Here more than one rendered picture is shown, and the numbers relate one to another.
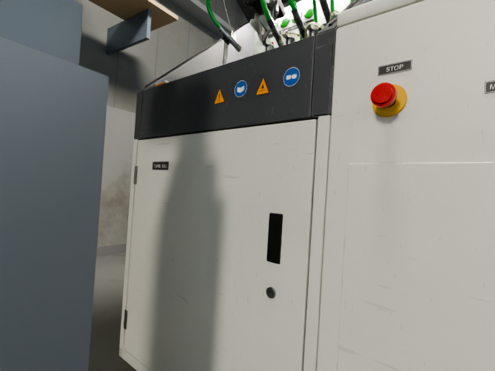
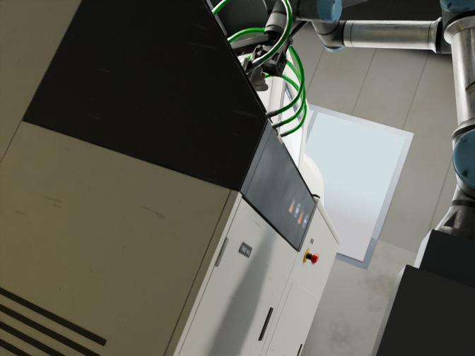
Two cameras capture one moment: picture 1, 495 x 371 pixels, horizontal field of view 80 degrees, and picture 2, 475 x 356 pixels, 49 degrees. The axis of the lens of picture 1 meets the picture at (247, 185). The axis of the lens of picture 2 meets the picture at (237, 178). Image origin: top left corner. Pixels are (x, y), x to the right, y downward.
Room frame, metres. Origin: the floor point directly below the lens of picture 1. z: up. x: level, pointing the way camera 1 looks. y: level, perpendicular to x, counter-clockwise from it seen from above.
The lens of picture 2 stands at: (1.32, 1.35, 0.62)
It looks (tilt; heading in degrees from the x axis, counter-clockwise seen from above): 11 degrees up; 251
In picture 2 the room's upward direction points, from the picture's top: 22 degrees clockwise
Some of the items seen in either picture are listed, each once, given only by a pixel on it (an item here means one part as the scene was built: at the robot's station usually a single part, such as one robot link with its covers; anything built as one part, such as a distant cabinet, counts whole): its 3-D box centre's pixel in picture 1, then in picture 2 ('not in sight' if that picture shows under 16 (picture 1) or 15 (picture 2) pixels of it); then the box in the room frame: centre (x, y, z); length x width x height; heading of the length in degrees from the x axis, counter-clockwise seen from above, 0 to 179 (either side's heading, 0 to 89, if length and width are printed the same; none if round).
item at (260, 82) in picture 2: (256, 26); (256, 81); (0.93, 0.00, 1.17); 0.06 x 0.03 x 0.09; 140
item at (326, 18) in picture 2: not in sight; (321, 11); (0.84, 0.05, 1.43); 0.11 x 0.11 x 0.08; 41
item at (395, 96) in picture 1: (385, 97); (312, 257); (0.45, -0.21, 0.80); 0.05 x 0.04 x 0.05; 50
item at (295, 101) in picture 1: (211, 101); (280, 198); (0.78, 0.11, 0.87); 0.62 x 0.04 x 0.16; 50
